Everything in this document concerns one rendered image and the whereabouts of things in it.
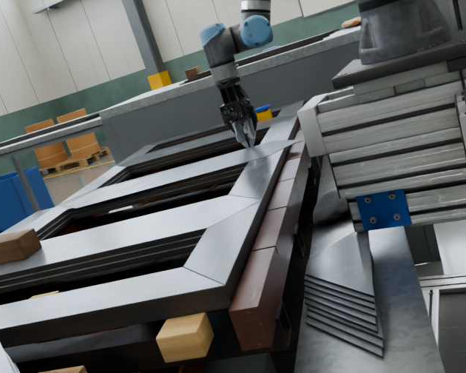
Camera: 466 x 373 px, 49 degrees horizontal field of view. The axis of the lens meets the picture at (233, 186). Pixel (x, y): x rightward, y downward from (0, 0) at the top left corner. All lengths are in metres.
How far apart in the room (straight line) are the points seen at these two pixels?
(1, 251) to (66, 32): 11.80
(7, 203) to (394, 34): 5.55
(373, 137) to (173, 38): 10.63
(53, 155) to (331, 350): 9.46
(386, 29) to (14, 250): 0.87
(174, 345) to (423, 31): 0.61
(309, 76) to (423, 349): 1.58
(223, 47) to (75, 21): 11.35
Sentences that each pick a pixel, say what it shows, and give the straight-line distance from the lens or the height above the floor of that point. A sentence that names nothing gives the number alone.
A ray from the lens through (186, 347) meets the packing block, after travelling 0.71.
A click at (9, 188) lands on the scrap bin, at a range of 6.04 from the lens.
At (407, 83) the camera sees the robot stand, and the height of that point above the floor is 0.99.
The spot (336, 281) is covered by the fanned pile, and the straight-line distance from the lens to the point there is 0.90.
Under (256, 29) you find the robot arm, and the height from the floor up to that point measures 1.16.
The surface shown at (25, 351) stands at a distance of 0.96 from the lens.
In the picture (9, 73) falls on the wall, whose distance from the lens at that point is 12.65.
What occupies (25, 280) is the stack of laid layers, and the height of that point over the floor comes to 0.83.
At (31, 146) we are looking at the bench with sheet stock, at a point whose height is 0.90.
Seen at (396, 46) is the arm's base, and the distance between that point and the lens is 0.90.
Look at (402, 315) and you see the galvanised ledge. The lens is 0.85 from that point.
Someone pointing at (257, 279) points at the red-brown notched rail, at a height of 0.83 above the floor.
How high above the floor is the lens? 1.13
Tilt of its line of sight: 14 degrees down
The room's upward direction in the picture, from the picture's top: 18 degrees counter-clockwise
